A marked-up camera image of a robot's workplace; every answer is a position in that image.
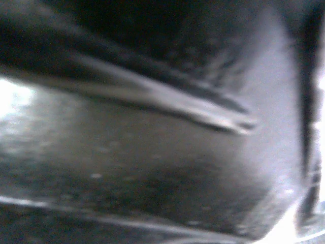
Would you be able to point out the clear zip top bag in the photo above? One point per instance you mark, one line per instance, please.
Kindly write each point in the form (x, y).
(266, 114)

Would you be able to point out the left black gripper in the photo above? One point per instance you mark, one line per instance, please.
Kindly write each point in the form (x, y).
(127, 165)

